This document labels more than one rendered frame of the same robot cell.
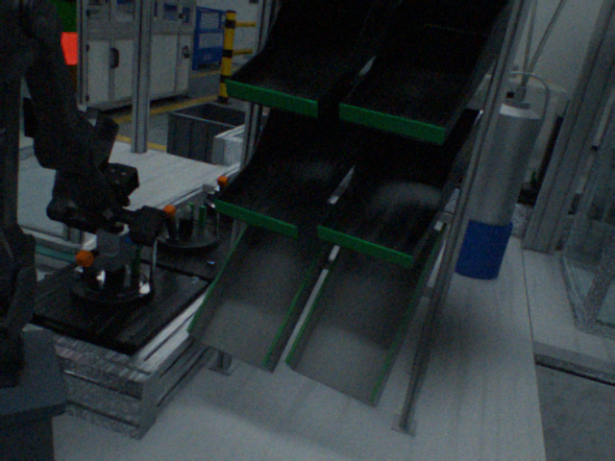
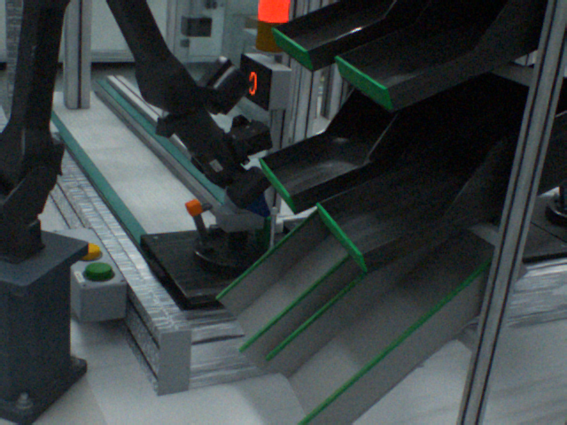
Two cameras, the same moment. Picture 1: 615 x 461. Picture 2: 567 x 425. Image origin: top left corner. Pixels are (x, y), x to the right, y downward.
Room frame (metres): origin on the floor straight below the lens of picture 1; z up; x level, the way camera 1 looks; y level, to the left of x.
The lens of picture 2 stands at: (0.13, -0.61, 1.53)
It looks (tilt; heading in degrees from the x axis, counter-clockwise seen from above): 22 degrees down; 48
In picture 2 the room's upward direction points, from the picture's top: 6 degrees clockwise
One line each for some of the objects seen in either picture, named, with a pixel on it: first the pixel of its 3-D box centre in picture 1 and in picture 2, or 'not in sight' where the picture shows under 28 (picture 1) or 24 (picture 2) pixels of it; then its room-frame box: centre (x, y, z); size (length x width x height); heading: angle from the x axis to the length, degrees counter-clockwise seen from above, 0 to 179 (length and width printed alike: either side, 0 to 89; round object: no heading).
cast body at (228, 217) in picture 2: (117, 240); (246, 204); (0.88, 0.30, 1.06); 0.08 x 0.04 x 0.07; 167
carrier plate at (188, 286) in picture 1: (112, 295); (236, 263); (0.87, 0.31, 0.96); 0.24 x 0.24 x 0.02; 76
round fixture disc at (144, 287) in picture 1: (112, 285); (236, 251); (0.87, 0.31, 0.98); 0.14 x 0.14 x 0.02
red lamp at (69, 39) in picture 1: (61, 46); (274, 4); (1.03, 0.46, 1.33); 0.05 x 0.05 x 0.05
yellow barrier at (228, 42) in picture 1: (269, 52); not in sight; (9.41, 0.99, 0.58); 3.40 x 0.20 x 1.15; 166
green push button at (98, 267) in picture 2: not in sight; (98, 273); (0.66, 0.37, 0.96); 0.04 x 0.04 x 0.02
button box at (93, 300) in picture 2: not in sight; (87, 271); (0.68, 0.44, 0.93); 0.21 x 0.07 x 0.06; 76
